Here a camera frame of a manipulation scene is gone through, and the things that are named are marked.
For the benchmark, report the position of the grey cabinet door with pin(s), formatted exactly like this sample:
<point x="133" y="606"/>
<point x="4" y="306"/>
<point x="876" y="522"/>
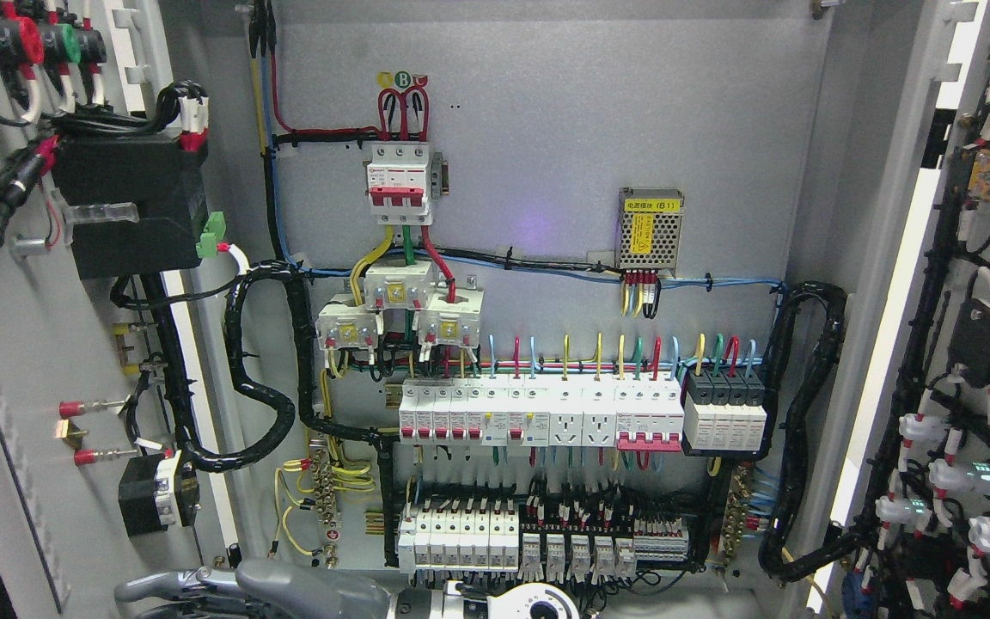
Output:
<point x="895" y="514"/>
<point x="63" y="546"/>

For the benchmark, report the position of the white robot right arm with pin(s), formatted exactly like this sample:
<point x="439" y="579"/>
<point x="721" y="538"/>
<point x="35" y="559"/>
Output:
<point x="460" y="600"/>

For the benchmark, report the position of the white fuse holder blocks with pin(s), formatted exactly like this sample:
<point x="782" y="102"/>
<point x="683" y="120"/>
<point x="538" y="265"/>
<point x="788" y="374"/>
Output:
<point x="410" y="297"/>

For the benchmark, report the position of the white socket breaker row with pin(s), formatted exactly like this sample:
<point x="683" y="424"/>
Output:
<point x="543" y="411"/>

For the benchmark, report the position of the white red main breaker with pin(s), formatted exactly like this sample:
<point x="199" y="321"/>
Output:
<point x="399" y="178"/>

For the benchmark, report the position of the metal mesh power supply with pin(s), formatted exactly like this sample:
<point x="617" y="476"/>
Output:
<point x="649" y="228"/>

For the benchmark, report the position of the lower relay terminal row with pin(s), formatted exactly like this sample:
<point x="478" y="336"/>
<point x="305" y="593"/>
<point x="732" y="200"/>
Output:
<point x="573" y="536"/>

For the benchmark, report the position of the brass ground terminal bar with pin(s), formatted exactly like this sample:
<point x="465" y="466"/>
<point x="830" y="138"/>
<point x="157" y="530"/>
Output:
<point x="321" y="468"/>

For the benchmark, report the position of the black white surge protector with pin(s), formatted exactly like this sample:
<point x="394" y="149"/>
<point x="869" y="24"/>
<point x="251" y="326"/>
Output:
<point x="724" y="413"/>

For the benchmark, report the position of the black digital power meter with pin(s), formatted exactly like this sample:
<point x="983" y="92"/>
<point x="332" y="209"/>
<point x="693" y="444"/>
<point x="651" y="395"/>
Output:
<point x="135" y="205"/>

